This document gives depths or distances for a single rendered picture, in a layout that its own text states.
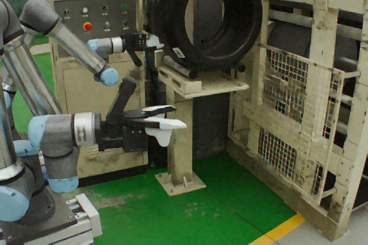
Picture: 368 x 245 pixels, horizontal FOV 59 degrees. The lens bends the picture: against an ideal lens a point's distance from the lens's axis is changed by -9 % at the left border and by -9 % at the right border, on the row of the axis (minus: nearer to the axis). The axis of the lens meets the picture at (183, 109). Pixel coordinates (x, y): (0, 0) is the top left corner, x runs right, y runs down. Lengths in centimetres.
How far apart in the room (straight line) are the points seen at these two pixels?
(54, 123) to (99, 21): 143
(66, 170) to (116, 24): 148
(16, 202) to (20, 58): 34
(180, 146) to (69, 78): 81
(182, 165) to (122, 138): 155
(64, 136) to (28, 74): 20
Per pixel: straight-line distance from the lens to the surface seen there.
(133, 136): 79
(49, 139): 80
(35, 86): 90
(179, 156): 230
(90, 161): 239
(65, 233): 115
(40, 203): 107
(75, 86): 218
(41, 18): 140
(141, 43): 164
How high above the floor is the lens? 138
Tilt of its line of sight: 22 degrees down
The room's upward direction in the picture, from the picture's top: straight up
